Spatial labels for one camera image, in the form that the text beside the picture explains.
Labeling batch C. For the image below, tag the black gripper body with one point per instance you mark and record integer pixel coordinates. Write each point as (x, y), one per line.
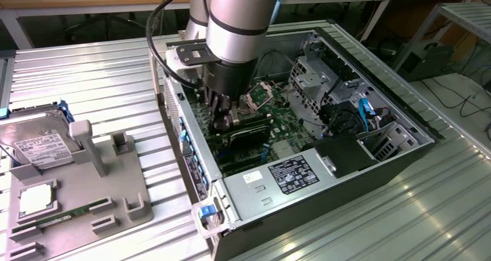
(230, 77)

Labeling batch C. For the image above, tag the graphics card with metal bracket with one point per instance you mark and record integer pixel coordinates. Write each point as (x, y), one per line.
(250, 137)

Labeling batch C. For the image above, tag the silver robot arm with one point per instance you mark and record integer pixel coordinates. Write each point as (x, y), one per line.
(238, 13)

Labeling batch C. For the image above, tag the metal socket cover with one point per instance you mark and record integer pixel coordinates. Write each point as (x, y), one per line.
(265, 95)

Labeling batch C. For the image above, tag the green motherboard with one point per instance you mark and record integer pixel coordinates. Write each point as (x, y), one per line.
(283, 120)

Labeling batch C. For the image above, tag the silver chipset heatsink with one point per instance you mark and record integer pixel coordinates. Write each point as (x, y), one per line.
(283, 149)

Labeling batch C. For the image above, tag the silver drive cage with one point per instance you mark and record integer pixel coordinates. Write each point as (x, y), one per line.
(311, 80)

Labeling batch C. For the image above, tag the silver power supply unit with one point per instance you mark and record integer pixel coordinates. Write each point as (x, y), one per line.
(261, 197)

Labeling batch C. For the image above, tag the blue case latch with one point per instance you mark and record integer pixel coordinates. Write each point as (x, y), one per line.
(207, 210)

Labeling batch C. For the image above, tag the black fan shroud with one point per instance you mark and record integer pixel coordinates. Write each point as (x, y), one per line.
(345, 154)

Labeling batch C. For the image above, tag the blue disk caddy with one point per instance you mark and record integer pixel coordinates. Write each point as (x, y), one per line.
(63, 111)

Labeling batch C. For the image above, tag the silver disk bay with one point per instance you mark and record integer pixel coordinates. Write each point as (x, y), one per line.
(387, 143)

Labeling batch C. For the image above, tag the grey parts rack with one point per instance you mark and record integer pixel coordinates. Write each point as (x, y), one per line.
(76, 192)

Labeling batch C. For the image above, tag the open black PC case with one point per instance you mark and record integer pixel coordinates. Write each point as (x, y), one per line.
(383, 180)

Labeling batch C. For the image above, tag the silver hard disk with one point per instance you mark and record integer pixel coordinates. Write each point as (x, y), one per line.
(38, 149)

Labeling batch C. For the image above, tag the black box under desk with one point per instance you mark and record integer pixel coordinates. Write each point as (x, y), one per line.
(430, 59)

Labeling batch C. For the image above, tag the loose green RAM stick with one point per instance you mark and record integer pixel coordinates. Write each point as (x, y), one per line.
(58, 218)

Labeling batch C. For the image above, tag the silver CPU chip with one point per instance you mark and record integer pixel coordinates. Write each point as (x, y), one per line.
(35, 199)

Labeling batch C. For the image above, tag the grey aluminium profile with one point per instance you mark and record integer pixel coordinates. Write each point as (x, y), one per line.
(6, 77)

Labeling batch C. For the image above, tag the metal slat side table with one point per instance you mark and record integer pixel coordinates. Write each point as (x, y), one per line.
(467, 16)

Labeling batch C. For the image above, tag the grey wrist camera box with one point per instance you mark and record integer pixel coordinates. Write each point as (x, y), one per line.
(180, 68)

